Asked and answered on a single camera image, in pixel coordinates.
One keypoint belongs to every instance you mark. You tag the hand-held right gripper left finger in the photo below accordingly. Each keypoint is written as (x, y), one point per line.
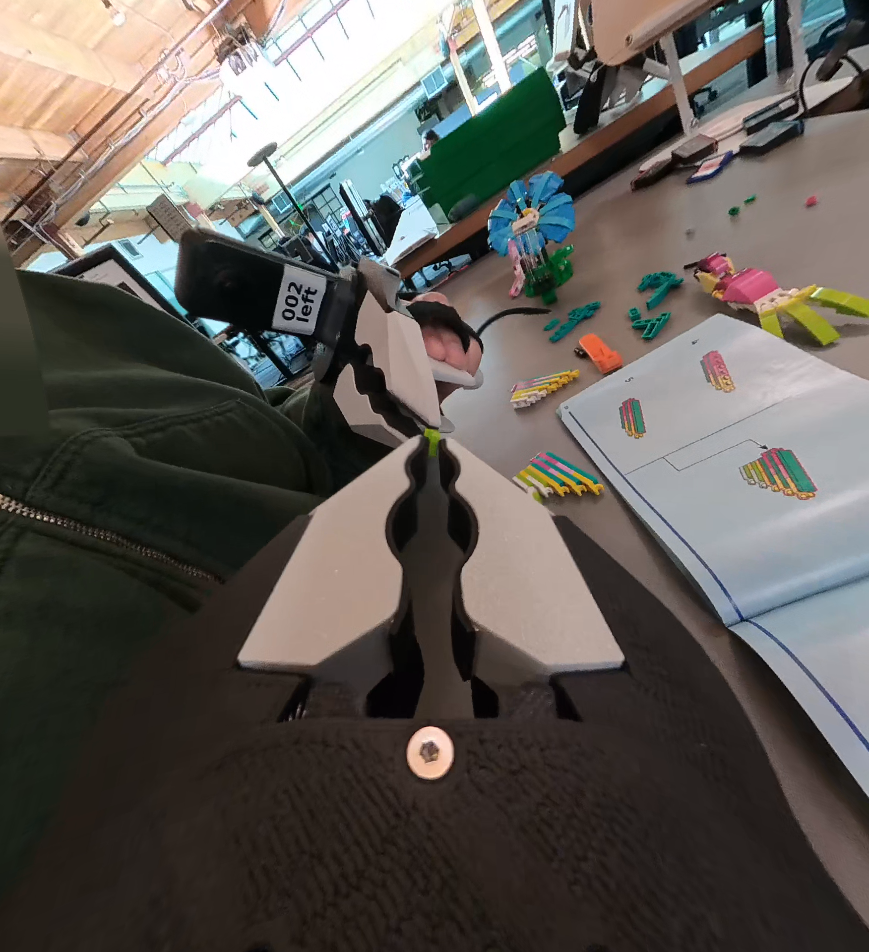
(330, 580)

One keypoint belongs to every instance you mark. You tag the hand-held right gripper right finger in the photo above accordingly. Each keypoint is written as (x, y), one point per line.
(539, 587)

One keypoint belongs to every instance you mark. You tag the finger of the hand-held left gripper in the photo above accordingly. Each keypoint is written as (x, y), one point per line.
(367, 413)
(397, 364)

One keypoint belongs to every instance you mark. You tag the lime lego piece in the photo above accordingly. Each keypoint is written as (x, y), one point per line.
(431, 440)

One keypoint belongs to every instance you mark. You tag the striped lego wing assembly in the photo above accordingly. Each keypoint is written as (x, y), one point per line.
(561, 476)
(546, 388)

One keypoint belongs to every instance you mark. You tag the blue lego flower model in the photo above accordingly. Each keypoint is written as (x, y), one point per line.
(531, 223)

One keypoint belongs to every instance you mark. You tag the lego instruction booklet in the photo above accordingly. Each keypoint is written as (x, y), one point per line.
(739, 483)

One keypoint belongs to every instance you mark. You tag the pile of teal lego pieces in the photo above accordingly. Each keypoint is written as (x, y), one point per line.
(650, 297)

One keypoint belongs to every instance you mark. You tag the pink lego bird model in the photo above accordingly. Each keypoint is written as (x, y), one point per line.
(754, 290)

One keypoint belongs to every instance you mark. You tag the small green lego pieces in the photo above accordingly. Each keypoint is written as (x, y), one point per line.
(743, 205)

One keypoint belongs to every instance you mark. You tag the person's left hand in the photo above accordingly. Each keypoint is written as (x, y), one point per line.
(447, 349)

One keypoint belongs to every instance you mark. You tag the black floor lamp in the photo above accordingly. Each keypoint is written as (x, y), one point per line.
(286, 201)

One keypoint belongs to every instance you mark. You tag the orange brick separator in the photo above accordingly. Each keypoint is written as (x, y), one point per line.
(600, 354)

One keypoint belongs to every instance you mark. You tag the green partition screen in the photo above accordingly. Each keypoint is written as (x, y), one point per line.
(494, 141)

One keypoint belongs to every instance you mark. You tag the flat black device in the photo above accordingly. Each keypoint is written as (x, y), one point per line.
(695, 147)
(771, 136)

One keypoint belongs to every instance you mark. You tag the colourful card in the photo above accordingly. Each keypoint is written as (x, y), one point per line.
(710, 167)

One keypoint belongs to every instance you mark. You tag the white tabletop stand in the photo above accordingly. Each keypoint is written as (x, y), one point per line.
(678, 82)

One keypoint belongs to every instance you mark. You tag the large tilted wooden tabletop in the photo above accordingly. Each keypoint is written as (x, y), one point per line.
(665, 26)

